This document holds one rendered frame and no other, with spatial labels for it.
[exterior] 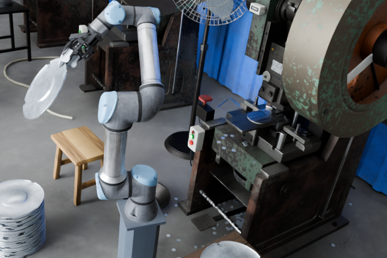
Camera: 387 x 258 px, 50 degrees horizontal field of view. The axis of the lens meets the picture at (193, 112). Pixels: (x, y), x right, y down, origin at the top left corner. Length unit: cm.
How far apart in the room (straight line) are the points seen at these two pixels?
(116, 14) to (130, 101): 36
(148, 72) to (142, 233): 76
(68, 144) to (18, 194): 47
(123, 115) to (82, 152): 105
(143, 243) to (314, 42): 116
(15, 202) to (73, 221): 43
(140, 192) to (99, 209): 85
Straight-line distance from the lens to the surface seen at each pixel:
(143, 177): 178
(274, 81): 211
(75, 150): 255
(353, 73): 173
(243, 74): 410
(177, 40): 356
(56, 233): 251
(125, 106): 149
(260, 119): 215
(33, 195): 231
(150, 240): 199
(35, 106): 184
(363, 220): 306
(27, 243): 235
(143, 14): 170
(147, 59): 161
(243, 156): 215
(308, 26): 153
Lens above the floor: 177
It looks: 28 degrees down
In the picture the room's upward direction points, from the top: 9 degrees clockwise
